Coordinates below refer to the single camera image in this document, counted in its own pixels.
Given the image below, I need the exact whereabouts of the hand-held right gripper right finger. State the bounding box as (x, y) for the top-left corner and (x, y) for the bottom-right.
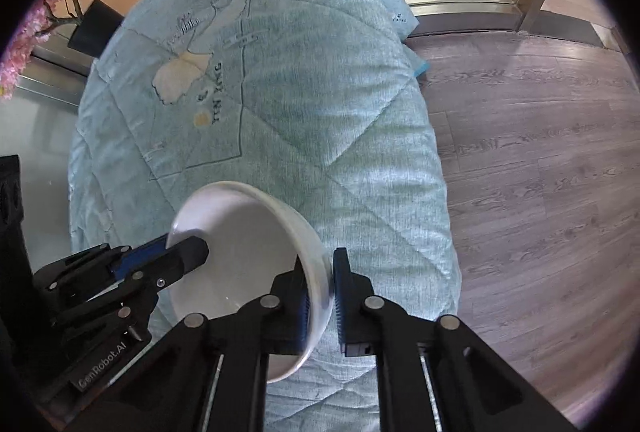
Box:
(332, 248), (576, 432)

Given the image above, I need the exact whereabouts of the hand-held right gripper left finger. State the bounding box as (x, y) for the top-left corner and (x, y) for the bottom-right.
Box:
(65, 262), (313, 432)

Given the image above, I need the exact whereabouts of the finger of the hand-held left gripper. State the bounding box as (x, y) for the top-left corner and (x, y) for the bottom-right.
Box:
(120, 236), (210, 300)
(112, 234), (171, 280)

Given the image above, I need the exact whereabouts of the white bowl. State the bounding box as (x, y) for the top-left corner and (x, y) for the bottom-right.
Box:
(167, 182), (333, 384)

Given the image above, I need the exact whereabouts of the light blue quilted blanket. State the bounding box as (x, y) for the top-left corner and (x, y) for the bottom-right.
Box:
(67, 0), (462, 432)

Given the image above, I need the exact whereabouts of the black stand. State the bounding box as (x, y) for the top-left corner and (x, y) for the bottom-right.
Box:
(67, 0), (125, 58)

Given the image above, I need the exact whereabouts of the metal floor rail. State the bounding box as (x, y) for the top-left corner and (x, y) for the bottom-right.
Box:
(14, 49), (96, 106)

